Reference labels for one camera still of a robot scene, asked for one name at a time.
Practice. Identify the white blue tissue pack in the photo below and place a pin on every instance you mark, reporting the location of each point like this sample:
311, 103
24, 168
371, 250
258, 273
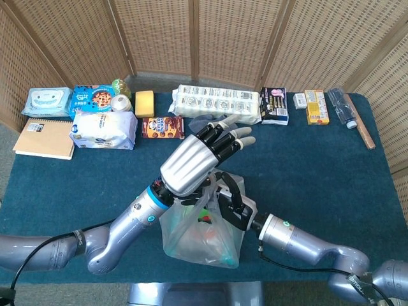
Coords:
102, 129

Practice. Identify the teal edged white package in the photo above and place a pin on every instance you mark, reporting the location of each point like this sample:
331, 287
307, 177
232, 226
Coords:
231, 259

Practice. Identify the clear plastic bottle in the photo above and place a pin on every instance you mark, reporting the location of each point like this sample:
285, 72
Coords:
342, 106

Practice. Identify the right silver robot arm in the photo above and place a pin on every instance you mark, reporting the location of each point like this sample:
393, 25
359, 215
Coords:
303, 239

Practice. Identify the wooden rattan folding screen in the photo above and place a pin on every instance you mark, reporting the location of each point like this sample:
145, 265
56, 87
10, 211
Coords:
159, 35

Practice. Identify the yellow box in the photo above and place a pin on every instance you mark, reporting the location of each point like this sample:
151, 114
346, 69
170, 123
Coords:
316, 108

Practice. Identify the grey cloth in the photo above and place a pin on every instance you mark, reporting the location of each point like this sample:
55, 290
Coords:
199, 124

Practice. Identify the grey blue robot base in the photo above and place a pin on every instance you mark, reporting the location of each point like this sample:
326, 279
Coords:
191, 294

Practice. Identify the long cream paper roll pack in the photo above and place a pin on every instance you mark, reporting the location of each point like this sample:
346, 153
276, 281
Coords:
216, 103

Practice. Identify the teal table carpet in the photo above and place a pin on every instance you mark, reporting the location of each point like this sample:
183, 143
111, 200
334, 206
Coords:
79, 191

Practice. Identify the blue cookie box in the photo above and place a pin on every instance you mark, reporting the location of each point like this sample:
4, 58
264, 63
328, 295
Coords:
90, 99

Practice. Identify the light blue wet wipes pack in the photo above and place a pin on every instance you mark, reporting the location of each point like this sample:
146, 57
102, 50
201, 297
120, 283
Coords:
46, 100

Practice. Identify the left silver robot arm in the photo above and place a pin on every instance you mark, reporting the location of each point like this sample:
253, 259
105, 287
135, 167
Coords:
127, 223

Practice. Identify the brown wooden stick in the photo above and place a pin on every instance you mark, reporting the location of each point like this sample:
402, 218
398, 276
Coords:
363, 130

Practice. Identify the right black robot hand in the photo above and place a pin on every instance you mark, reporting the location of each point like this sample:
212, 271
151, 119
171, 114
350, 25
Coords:
237, 207

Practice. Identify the brown spiral notebook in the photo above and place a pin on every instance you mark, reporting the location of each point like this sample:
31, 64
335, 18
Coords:
44, 140

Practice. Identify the brown chocolate cookie box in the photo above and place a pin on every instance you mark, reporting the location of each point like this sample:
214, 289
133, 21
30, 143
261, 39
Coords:
162, 127

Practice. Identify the white tape roll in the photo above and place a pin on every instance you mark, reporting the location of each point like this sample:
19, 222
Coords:
120, 102

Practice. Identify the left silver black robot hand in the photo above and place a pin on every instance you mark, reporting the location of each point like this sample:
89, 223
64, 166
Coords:
188, 162

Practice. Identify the black pink snack pack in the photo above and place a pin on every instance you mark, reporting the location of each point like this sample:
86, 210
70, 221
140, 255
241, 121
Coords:
274, 106

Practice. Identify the yellow sponge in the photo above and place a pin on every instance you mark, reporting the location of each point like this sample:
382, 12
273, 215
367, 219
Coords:
145, 103

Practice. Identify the green bottle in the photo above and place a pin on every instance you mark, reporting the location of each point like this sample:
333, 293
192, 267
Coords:
121, 87

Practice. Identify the small white box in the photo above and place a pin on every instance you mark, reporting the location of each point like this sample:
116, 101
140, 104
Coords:
300, 101

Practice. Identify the clear plastic bag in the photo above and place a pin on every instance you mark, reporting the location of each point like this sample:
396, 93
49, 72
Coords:
197, 242

